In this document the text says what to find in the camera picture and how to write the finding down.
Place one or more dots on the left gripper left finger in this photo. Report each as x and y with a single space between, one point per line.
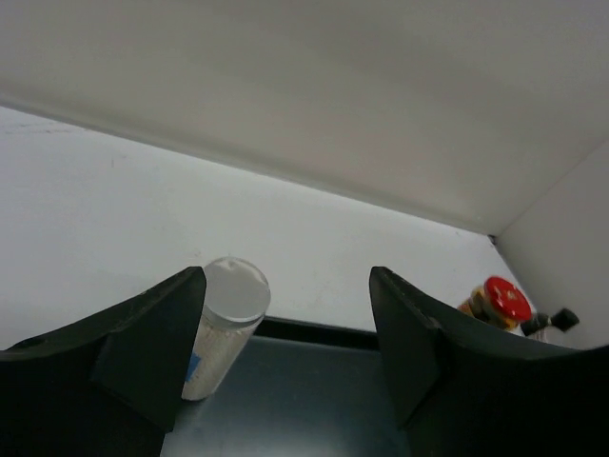
107 385

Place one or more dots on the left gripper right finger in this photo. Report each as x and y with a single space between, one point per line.
463 388

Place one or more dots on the silver lid salt jar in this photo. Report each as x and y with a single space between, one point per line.
236 301

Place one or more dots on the red lid sauce jar rear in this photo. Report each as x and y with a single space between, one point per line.
498 303

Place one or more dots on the black cap small bottle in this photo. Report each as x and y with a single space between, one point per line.
537 326

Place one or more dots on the black plastic tray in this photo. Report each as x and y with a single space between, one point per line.
296 389

